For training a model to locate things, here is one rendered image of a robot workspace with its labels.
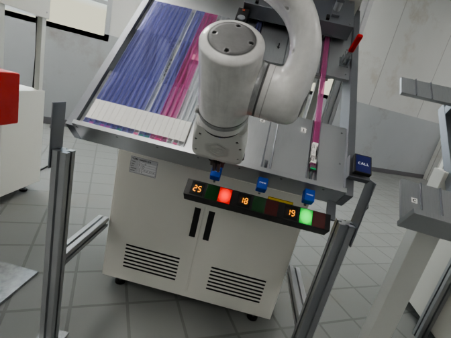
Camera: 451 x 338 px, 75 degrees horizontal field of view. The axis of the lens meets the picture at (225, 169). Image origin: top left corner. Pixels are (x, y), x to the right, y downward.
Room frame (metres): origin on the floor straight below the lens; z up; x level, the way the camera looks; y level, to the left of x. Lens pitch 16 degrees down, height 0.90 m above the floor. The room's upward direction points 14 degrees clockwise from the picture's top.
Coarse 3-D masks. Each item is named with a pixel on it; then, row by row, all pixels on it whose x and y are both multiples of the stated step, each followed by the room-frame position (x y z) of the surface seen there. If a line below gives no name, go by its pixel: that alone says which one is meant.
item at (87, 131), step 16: (80, 128) 0.68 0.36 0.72; (96, 128) 0.67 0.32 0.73; (112, 144) 0.71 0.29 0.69; (128, 144) 0.69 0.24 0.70; (144, 144) 0.68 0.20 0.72; (160, 144) 0.67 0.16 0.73; (176, 160) 0.70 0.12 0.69; (192, 160) 0.68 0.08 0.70; (208, 160) 0.67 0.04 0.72; (240, 176) 0.69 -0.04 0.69; (256, 176) 0.68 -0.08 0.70; (272, 176) 0.66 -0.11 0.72; (288, 176) 0.65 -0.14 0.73; (320, 192) 0.67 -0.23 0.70; (336, 192) 0.66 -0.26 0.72
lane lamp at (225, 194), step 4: (220, 188) 0.64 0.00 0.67; (224, 188) 0.64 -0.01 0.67; (220, 192) 0.63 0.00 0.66; (224, 192) 0.64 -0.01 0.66; (228, 192) 0.64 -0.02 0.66; (220, 196) 0.63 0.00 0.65; (224, 196) 0.63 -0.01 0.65; (228, 196) 0.63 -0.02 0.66; (220, 200) 0.62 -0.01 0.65; (224, 200) 0.62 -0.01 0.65; (228, 200) 0.63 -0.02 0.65
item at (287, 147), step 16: (96, 96) 0.76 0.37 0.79; (192, 128) 0.73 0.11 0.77; (256, 128) 0.76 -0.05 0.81; (272, 128) 0.77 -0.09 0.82; (288, 128) 0.78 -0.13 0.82; (304, 128) 0.78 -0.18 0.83; (320, 128) 0.79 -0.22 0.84; (336, 128) 0.80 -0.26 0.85; (256, 144) 0.73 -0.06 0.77; (272, 144) 0.73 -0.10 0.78; (288, 144) 0.74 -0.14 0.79; (304, 144) 0.75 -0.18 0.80; (320, 144) 0.75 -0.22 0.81; (336, 144) 0.76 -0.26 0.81; (256, 160) 0.70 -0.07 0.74; (272, 160) 0.70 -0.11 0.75; (288, 160) 0.71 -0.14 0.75; (304, 160) 0.71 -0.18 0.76; (320, 160) 0.72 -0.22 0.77; (336, 160) 0.73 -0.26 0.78; (304, 176) 0.68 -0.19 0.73; (320, 176) 0.69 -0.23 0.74; (336, 176) 0.70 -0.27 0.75
